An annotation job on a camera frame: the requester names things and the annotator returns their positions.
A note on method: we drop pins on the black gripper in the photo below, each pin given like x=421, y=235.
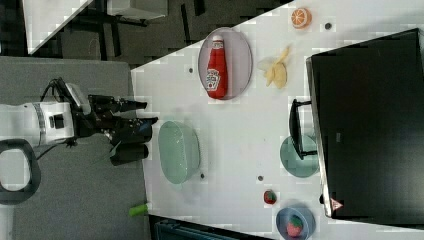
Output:
x=104, y=117

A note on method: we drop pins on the green plastic strainer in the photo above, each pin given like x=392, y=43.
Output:
x=179, y=151

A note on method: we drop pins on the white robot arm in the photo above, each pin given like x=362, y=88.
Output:
x=30, y=130

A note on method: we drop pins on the green marker pen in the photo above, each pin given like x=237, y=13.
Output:
x=138, y=210

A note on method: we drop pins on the red ketchup bottle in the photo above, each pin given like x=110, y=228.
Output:
x=217, y=74

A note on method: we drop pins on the grey round plate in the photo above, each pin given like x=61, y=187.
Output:
x=238, y=60

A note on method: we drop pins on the peeled toy banana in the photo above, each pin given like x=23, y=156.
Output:
x=274, y=69

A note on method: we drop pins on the red toy strawberry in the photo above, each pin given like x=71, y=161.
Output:
x=269, y=197

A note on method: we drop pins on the green plastic cup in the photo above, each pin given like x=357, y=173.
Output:
x=298, y=167

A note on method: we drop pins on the blue small bowl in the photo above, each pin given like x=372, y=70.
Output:
x=304, y=214

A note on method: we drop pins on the toy orange half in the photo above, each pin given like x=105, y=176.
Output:
x=301, y=18

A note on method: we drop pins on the pink toy strawberry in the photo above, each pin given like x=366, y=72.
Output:
x=294, y=226

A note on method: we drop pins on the black toaster oven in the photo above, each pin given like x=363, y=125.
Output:
x=367, y=102

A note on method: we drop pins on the black cylinder post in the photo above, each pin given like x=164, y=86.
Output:
x=127, y=153

